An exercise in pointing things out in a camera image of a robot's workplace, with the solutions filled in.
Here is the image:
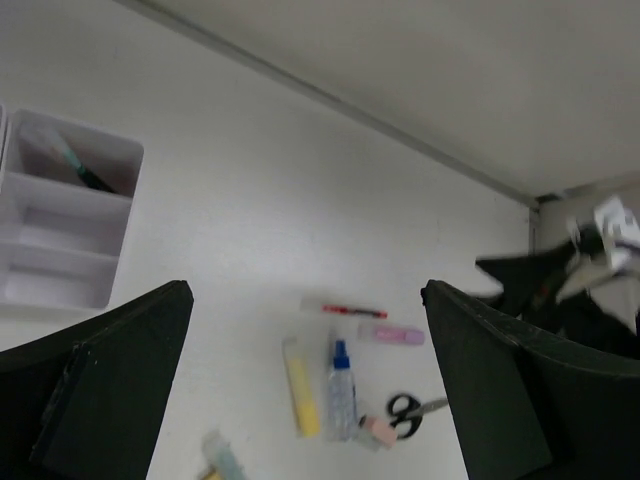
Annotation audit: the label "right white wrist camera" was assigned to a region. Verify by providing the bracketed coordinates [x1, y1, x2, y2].
[568, 196, 639, 282]

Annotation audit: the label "white compartment organizer tray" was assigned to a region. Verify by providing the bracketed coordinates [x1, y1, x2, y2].
[1, 109, 144, 310]

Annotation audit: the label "red clear pen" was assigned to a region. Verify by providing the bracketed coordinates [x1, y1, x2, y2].
[301, 298, 389, 320]

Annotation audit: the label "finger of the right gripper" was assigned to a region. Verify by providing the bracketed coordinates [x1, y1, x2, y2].
[475, 244, 575, 318]

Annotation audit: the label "green black pen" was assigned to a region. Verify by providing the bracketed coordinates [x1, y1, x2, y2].
[40, 127, 115, 194]

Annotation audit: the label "black handled scissors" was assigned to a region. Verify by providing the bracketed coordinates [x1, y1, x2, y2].
[386, 393, 449, 440]

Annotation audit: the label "small blue spray bottle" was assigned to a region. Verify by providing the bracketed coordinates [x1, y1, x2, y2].
[327, 339, 358, 441]

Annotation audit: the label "yellow highlighter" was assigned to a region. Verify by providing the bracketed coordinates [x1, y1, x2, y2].
[283, 337, 321, 438]

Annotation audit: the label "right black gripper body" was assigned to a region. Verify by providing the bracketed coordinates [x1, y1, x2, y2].
[519, 249, 639, 358]

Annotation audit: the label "pink highlighter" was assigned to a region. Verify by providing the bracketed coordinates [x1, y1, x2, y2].
[358, 324, 425, 346]

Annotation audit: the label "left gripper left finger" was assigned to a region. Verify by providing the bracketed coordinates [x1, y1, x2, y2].
[1, 280, 193, 479]

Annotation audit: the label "pink stapler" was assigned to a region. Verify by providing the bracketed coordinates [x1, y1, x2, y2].
[358, 415, 398, 449]

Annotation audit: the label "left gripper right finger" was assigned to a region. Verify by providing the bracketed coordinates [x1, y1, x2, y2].
[421, 280, 639, 479]

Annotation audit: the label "green highlighter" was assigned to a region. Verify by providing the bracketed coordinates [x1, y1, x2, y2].
[202, 431, 248, 480]

